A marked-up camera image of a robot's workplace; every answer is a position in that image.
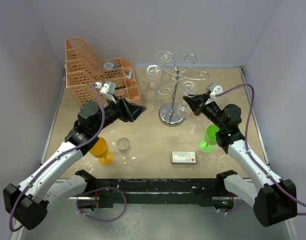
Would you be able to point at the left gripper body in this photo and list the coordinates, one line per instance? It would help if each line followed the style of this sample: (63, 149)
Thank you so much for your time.
(113, 111)

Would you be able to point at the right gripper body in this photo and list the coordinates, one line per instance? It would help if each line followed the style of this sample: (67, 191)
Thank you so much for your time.
(211, 111)

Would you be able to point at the clear wine glass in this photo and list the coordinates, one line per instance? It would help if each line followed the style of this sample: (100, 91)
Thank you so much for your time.
(124, 148)
(153, 73)
(164, 57)
(187, 89)

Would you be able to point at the green plastic goblet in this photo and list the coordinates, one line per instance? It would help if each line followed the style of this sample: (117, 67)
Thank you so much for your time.
(209, 139)

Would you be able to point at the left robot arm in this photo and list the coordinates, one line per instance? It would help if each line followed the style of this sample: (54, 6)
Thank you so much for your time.
(29, 202)

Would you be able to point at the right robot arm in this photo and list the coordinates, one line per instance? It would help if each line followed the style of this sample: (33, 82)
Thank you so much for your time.
(268, 194)

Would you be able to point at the chrome wine glass rack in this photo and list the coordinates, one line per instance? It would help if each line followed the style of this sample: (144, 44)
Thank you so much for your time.
(169, 86)

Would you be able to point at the orange plastic goblet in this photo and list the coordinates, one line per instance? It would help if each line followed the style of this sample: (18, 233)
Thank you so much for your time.
(101, 151)

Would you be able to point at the orange plastic file organizer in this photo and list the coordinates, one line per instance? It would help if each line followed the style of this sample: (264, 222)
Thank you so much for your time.
(84, 68)

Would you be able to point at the small white card box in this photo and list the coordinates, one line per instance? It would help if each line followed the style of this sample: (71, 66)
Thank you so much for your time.
(183, 157)

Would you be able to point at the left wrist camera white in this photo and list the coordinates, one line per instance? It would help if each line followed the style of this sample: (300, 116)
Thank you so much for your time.
(107, 89)

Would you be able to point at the black mounting frame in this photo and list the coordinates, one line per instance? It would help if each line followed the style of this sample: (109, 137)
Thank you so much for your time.
(201, 192)

